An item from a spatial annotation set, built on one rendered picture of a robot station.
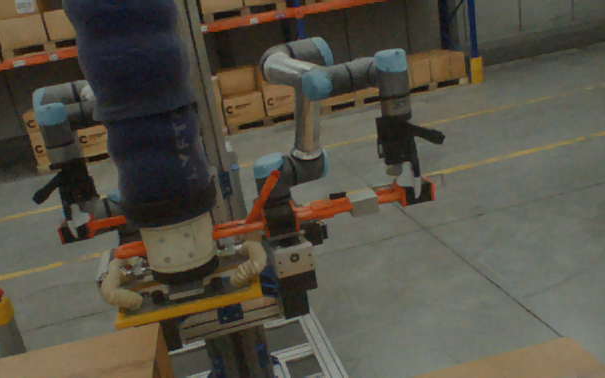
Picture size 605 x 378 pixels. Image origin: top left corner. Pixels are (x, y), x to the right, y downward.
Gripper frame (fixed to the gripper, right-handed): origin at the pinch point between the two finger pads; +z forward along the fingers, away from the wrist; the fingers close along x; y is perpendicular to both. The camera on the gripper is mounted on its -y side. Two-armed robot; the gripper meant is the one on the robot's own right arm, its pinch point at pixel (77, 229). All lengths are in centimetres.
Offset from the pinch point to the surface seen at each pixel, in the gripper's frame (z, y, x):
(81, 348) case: 31.7, -5.8, -9.7
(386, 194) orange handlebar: -1, 83, -27
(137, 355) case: 31.7, 11.1, -20.3
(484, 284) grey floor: 125, 177, 129
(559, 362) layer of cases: 72, 136, -15
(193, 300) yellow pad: 10, 31, -39
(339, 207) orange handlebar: -1, 70, -29
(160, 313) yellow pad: 10.9, 23.6, -40.2
